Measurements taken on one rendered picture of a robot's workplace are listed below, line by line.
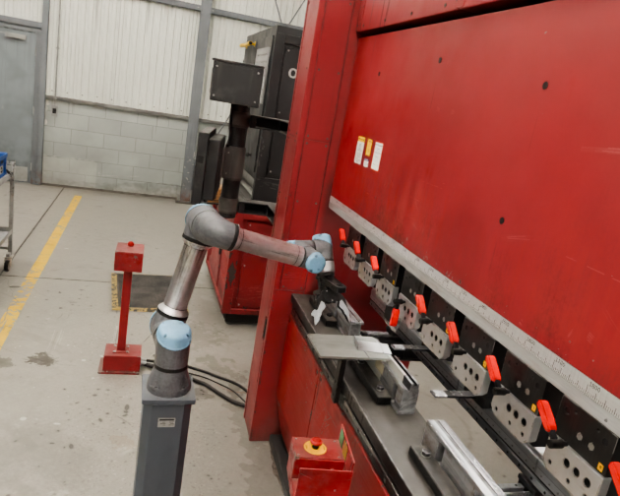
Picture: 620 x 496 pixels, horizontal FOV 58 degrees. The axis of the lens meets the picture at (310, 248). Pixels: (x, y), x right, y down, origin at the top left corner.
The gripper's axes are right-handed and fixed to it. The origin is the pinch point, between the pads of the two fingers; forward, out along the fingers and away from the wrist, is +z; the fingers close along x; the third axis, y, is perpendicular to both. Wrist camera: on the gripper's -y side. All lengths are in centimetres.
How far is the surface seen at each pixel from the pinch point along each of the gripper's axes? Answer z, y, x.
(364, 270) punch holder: -20.3, -1.7, -16.0
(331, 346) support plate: 8.4, -10.0, 8.1
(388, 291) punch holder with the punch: -8.9, -23.9, -9.7
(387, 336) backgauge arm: 6, 26, -44
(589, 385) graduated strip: 20, -112, 12
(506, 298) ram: 1, -89, 4
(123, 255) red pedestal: -56, 150, 48
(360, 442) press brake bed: 40.6, -19.9, 6.3
